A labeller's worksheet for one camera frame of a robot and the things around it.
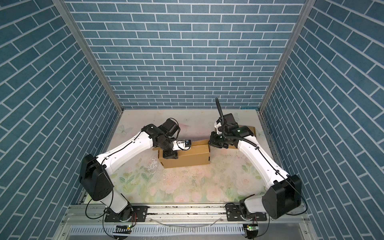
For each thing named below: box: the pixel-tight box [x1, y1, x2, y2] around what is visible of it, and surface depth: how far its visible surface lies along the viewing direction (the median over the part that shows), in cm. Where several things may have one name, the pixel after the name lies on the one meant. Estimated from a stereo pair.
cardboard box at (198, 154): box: [158, 139, 211, 169], surface depth 80 cm
